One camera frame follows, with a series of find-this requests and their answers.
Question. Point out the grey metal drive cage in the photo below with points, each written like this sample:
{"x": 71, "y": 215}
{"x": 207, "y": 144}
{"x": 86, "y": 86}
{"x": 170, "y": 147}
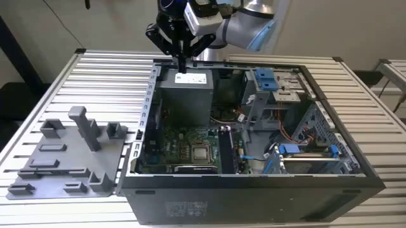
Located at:
{"x": 263, "y": 102}

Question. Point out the black slanted post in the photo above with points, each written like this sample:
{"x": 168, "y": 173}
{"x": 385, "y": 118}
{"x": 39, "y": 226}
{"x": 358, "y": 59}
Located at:
{"x": 19, "y": 57}

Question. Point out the CPU socket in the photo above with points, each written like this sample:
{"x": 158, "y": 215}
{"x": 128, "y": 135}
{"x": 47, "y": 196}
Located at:
{"x": 201, "y": 162}

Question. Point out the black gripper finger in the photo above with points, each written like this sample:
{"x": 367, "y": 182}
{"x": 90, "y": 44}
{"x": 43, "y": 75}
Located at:
{"x": 203, "y": 44}
{"x": 160, "y": 38}

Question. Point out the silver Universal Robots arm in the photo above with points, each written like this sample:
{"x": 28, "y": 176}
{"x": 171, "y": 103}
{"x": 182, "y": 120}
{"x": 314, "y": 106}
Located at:
{"x": 241, "y": 23}

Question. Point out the metal slat side table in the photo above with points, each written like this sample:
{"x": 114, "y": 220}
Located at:
{"x": 393, "y": 71}

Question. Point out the black RAM slot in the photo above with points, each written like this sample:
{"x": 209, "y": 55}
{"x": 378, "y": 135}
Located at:
{"x": 235, "y": 154}

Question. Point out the blue plastic drive latch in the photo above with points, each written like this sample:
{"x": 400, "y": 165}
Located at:
{"x": 267, "y": 86}
{"x": 263, "y": 73}

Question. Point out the grey plastic parts rack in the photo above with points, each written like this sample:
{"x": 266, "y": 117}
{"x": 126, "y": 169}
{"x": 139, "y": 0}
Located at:
{"x": 72, "y": 154}

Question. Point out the hard disk in blue carrier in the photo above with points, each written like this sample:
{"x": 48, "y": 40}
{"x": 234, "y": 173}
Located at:
{"x": 290, "y": 149}

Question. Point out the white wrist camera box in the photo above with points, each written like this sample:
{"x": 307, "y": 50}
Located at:
{"x": 203, "y": 23}

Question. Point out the black open PC case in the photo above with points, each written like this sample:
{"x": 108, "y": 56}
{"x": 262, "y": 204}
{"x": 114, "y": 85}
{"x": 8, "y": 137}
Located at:
{"x": 222, "y": 202}

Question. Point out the green motherboard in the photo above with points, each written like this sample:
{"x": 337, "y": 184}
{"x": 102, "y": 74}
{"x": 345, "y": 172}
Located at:
{"x": 178, "y": 142}

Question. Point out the black hanging rod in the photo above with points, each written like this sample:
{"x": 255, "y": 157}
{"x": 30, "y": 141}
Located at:
{"x": 87, "y": 4}

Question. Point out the black graphics card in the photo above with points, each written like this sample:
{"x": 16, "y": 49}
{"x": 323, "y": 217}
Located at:
{"x": 197, "y": 169}

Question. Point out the grey power supply unit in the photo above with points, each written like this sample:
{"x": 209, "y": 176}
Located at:
{"x": 183, "y": 104}

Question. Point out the silver CPU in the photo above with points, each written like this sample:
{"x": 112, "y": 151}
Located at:
{"x": 201, "y": 154}

